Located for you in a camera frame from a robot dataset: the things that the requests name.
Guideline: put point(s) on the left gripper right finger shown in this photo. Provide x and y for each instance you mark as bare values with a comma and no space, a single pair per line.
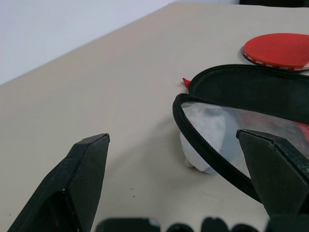
277,178

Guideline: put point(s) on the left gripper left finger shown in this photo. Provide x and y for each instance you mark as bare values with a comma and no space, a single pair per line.
79,174

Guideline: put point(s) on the white grey plush toy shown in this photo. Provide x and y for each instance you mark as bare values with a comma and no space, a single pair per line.
193,154

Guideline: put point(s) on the red black paddle case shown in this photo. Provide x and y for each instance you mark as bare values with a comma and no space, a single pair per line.
241,81

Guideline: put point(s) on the red table tennis paddle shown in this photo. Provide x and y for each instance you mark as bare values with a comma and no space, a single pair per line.
277,48

